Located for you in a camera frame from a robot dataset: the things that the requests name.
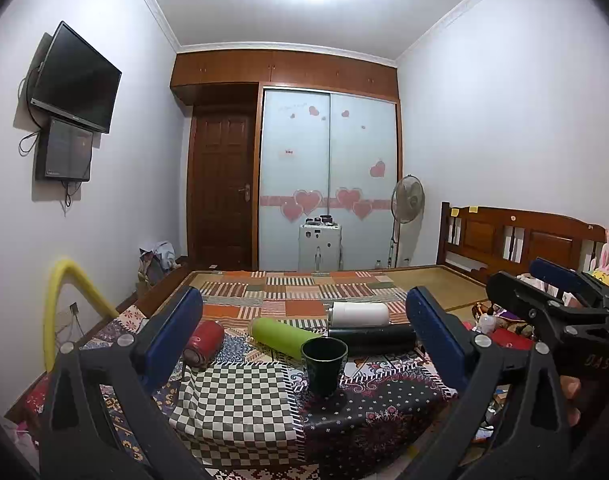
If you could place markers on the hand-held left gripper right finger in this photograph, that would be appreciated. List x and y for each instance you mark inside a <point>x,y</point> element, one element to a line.
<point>434,332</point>

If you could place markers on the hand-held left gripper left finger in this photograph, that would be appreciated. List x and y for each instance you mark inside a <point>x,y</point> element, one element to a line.
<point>177,332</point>

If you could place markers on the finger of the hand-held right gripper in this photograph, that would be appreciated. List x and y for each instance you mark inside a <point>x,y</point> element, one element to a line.
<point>559,272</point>
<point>524,297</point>

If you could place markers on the dark green cup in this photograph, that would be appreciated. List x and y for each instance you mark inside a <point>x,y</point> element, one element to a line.
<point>324,367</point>

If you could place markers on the person's right hand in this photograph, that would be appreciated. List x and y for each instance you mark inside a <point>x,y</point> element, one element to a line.
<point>569,385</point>

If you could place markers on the small white bottle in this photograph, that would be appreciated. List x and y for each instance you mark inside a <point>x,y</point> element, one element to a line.
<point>487,321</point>

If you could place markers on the plush rabbit toy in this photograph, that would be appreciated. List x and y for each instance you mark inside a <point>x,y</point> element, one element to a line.
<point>604,267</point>

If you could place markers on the straw bed mat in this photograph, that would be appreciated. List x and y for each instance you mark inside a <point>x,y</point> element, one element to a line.
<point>434,282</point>

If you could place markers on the wooden bed headboard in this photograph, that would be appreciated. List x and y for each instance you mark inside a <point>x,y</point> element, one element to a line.
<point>514,235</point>

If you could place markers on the black bottle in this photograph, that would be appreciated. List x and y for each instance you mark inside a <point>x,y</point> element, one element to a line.
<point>372,338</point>

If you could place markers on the pile of bags and clothes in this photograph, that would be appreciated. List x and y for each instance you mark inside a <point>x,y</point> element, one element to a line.
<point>157,260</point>

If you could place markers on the dark floral cloth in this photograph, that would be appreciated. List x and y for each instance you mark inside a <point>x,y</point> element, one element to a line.
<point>384,400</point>

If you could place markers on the green checkered cloth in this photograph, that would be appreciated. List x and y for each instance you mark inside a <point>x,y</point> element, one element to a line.
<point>234,405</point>

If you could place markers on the light green bottle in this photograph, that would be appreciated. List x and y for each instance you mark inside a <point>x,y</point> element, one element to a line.
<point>279,337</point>

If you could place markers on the patchwork blanket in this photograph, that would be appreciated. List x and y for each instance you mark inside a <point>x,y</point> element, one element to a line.
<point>294,295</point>

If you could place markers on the yellow foam tube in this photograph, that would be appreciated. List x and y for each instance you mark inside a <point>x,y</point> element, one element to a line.
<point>54,305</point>

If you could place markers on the standing fan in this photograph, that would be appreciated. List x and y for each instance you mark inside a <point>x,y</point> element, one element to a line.
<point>408,200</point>

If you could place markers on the white box appliance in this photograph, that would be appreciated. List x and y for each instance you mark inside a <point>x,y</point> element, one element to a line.
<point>319,247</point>

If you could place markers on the brown wooden door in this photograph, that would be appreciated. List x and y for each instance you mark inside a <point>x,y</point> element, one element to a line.
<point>222,185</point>

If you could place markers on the wooden wardrobe with sliding doors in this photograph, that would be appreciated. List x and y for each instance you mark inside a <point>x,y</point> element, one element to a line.
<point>329,160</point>

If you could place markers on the wall socket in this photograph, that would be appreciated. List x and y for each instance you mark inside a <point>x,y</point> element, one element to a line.
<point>75,310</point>

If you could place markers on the small wall-mounted monitor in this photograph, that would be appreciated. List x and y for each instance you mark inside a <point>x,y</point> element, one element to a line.
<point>64,150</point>

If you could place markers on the wall-mounted black television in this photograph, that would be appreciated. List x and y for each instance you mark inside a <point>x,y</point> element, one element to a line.
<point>77,80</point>

